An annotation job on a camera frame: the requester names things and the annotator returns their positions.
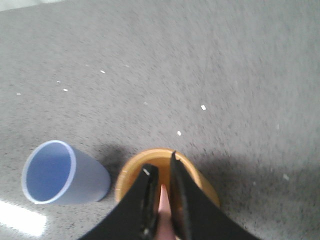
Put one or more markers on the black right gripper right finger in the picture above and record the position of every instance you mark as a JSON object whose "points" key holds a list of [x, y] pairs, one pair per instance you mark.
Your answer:
{"points": [[194, 215]]}

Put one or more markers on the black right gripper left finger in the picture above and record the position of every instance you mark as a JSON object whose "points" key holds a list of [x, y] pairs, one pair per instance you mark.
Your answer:
{"points": [[135, 216]]}

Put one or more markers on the pink chopstick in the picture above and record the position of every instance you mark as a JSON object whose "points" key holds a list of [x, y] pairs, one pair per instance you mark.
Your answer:
{"points": [[164, 229]]}

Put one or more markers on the bamboo wooden cup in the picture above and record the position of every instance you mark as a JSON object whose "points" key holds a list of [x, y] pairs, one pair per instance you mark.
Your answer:
{"points": [[160, 158]]}

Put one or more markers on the blue plastic cup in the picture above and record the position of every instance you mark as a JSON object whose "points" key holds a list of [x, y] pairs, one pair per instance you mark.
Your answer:
{"points": [[58, 173]]}

